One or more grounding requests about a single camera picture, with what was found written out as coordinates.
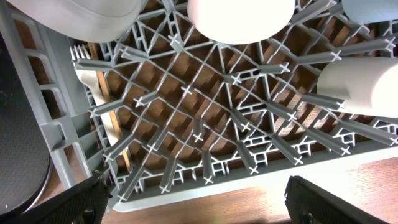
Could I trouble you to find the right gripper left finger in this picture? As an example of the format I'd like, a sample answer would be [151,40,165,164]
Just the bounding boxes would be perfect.
[1,172,110,224]

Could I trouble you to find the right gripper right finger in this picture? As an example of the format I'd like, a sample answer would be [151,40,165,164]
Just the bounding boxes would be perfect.
[285,176,385,224]

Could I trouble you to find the white plastic fork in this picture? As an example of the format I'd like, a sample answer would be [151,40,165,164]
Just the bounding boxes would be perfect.
[69,45,123,146]

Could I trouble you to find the cream cup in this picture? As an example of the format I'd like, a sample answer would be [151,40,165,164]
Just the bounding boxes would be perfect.
[317,57,397,118]

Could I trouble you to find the grey plate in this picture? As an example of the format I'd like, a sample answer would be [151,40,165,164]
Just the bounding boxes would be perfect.
[9,0,142,43]

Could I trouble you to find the pink bowl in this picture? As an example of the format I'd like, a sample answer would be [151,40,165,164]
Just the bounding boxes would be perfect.
[187,0,295,45]

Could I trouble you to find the blue cup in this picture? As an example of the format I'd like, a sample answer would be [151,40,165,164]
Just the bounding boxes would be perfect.
[341,0,397,24]

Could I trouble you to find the grey dishwasher rack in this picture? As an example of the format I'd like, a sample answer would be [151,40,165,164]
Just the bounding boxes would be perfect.
[1,3,397,212]

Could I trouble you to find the round black tray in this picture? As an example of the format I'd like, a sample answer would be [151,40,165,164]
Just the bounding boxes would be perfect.
[1,40,52,222]

